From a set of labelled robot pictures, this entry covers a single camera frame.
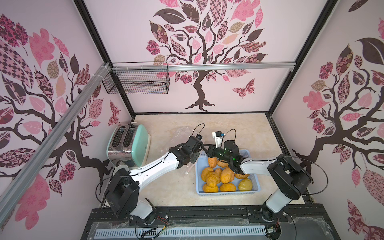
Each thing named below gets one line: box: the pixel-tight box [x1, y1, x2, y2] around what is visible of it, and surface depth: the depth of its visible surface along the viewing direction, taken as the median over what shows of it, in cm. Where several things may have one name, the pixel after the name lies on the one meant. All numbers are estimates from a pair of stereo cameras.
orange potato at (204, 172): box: [201, 167, 214, 182], surface depth 85 cm
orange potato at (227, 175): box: [220, 167, 235, 184], surface depth 79 cm
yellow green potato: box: [238, 178, 253, 191], surface depth 81 cm
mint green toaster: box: [106, 122, 151, 167], surface depth 85 cm
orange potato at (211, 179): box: [206, 171, 217, 188], surface depth 77 cm
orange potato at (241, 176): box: [234, 173, 250, 179], surface depth 84 cm
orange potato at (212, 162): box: [208, 156, 218, 169], surface depth 89 cm
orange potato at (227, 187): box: [220, 183, 237, 192], surface depth 80 cm
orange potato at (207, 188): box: [202, 183, 219, 193], surface depth 79 cm
